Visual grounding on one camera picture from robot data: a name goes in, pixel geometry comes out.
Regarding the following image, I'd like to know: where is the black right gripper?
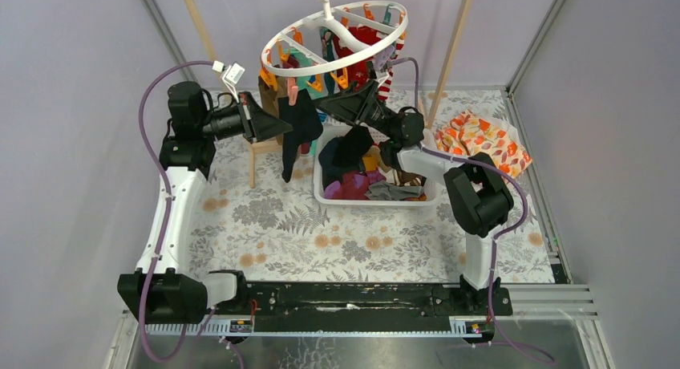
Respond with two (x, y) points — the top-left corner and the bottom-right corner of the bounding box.
(310, 80), (395, 140)

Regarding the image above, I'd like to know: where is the dark navy sock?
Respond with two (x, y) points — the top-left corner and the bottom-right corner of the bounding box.
(278, 89), (323, 183)

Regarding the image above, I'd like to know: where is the green and blue sock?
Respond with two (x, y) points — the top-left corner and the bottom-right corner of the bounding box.
(281, 47), (325, 155)

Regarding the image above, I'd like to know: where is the white round clip hanger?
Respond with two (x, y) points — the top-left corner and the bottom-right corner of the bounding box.
(260, 0), (409, 78)

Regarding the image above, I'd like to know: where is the brown ribbed sock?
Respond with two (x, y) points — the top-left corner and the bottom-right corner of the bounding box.
(257, 77), (287, 118)

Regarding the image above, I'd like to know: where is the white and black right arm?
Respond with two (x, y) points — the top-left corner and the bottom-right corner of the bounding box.
(314, 81), (514, 314)

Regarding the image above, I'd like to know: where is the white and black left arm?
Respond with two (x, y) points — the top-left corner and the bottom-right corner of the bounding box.
(117, 81), (293, 325)

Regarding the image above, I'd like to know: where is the red white striped sock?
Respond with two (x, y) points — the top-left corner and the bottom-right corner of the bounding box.
(331, 25), (406, 102)

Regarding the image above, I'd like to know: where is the white plastic laundry basket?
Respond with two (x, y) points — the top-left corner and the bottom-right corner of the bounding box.
(314, 125), (439, 208)

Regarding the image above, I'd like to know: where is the black sock in basket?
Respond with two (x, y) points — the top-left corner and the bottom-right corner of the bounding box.
(318, 126), (374, 189)

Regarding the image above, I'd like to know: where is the floral table mat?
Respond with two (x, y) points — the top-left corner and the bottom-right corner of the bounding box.
(187, 89), (557, 284)

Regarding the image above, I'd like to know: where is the orange floral cloth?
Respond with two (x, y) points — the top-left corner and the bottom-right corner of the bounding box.
(435, 110), (533, 179)

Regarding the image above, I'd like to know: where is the wooden drying rack frame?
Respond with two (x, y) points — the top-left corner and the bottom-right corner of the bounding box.
(184, 0), (473, 188)

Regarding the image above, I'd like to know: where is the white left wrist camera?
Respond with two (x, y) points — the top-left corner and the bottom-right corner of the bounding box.
(212, 60), (245, 101)

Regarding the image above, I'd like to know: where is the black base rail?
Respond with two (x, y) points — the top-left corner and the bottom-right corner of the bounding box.
(217, 282), (513, 334)

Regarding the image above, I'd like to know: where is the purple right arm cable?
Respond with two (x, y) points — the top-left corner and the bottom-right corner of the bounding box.
(385, 56), (559, 367)

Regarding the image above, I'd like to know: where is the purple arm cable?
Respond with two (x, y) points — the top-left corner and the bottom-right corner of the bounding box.
(136, 60), (245, 369)
(385, 56), (559, 367)

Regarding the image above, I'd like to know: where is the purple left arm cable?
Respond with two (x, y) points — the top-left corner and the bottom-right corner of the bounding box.
(136, 60), (245, 369)

